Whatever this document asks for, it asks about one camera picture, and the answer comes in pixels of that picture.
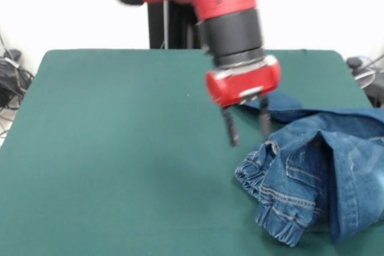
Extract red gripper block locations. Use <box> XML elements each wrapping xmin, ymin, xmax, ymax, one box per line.
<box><xmin>205</xmin><ymin>54</ymin><xmax>283</xmax><ymax>148</ymax></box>

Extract blue denim jeans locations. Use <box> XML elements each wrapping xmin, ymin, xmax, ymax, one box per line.
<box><xmin>234</xmin><ymin>91</ymin><xmax>384</xmax><ymax>248</ymax></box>

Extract grey swivel chair base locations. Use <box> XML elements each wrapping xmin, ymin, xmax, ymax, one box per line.
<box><xmin>2</xmin><ymin>49</ymin><xmax>22</xmax><ymax>62</ymax></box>
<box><xmin>346</xmin><ymin>56</ymin><xmax>384</xmax><ymax>110</ymax></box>

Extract dark green table cloth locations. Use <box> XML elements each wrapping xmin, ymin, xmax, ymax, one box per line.
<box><xmin>0</xmin><ymin>49</ymin><xmax>384</xmax><ymax>256</ymax></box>

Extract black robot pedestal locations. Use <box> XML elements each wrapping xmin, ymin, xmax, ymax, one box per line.
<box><xmin>146</xmin><ymin>0</ymin><xmax>208</xmax><ymax>50</ymax></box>

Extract black cable bundle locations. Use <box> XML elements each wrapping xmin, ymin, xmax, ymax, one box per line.
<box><xmin>0</xmin><ymin>32</ymin><xmax>34</xmax><ymax>137</ymax></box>

